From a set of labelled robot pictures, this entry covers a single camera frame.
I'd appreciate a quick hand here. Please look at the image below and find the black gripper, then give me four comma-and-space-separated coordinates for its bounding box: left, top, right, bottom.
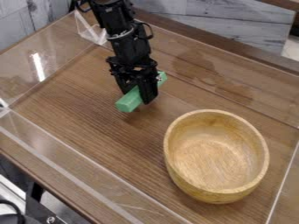
107, 33, 159, 105

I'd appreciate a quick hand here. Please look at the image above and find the green rectangular block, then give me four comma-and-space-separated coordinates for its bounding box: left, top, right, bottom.
115, 71, 167, 113

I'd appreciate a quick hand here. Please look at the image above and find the light wooden bowl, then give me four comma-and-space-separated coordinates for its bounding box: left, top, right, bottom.
163, 109, 270, 204

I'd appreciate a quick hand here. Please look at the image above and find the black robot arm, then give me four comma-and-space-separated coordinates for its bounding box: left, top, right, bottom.
83, 0, 159, 104

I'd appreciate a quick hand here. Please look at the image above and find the clear acrylic corner bracket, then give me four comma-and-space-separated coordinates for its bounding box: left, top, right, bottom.
73, 10, 108, 46

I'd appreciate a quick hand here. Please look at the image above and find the clear acrylic tray wall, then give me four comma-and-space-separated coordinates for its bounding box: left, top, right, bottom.
0, 108, 191, 224

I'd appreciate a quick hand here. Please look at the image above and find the black table leg frame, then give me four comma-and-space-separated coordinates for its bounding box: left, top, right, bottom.
25, 182, 76, 224

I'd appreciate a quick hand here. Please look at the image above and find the black cable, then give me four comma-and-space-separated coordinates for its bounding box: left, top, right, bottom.
0, 199, 28, 224

